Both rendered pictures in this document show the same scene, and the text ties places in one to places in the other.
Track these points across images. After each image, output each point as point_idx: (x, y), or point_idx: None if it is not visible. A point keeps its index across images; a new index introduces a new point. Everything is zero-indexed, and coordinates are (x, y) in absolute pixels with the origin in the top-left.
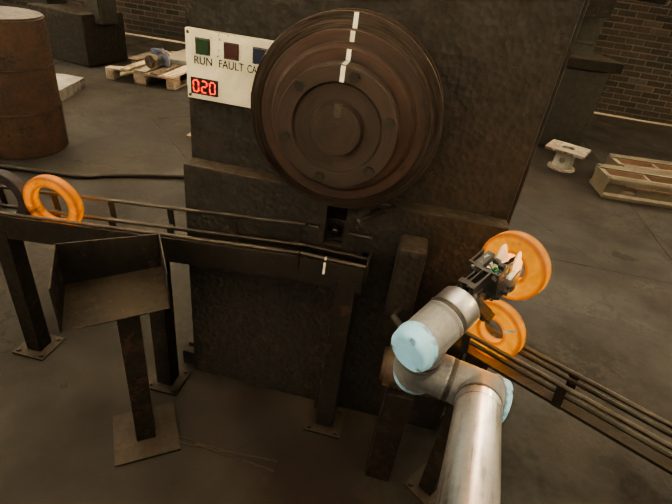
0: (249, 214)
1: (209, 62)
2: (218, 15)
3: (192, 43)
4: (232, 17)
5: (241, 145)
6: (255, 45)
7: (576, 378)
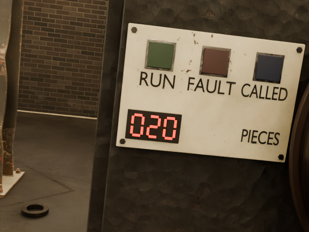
0: None
1: (169, 82)
2: (190, 4)
3: (140, 50)
4: (215, 7)
5: (203, 224)
6: (261, 50)
7: None
